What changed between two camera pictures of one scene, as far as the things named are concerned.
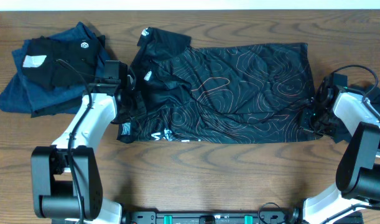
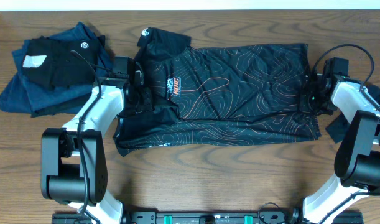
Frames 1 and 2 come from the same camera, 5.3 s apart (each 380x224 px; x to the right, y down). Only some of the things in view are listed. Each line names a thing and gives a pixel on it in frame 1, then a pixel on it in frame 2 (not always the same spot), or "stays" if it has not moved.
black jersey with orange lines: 250,94 stays
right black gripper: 311,119 → 310,101
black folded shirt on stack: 56,63 stays
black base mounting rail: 263,217 stays
